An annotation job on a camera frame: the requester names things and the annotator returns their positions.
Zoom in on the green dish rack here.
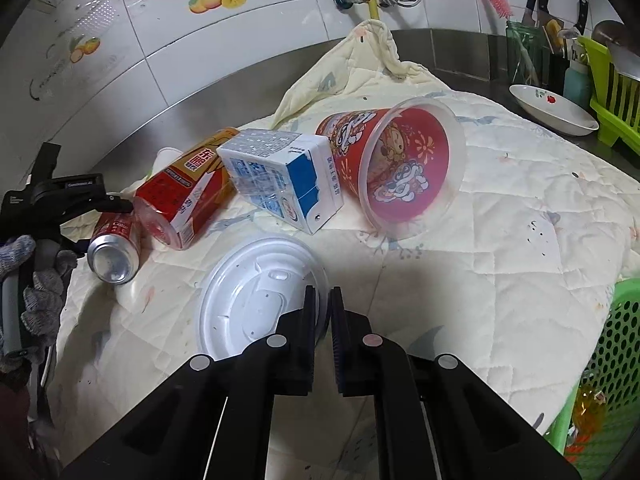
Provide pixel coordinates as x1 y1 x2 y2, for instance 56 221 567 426
578 37 640 154

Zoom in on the white blue milk carton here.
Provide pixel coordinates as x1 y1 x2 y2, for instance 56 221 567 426
217 129 344 234

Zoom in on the white plastic lid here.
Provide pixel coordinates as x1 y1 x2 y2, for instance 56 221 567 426
195 234 330 361

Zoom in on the pink bottle brush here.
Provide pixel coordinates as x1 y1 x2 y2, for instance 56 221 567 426
488 0 539 84

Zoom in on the steel pot lid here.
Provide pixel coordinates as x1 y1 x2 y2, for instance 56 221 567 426
591 20 640 81

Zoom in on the red printed plastic cup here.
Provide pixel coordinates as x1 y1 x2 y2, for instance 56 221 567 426
316 98 466 240

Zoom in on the green plastic trash basket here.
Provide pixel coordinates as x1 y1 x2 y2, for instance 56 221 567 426
544 278 639 479

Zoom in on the cream quilted cloth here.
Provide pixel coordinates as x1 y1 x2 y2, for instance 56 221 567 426
48 21 639 463

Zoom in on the white paper cup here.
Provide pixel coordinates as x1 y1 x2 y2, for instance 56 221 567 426
150 148 182 177

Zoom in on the grey knit gloved hand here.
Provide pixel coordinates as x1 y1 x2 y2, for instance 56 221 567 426
1 235 77 373

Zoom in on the black handled knife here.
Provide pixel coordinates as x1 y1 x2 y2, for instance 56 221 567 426
521 0 548 27

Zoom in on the dark green utensil holder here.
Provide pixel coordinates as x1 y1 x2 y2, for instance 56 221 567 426
506 21 570 93

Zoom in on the white ceramic plate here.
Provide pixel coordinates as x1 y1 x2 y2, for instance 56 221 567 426
509 84 600 136

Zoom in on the red soda can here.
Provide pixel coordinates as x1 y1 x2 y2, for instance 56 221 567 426
87 212 141 285

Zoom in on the yellow red snack wrapper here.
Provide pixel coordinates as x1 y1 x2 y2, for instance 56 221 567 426
565 384 606 463

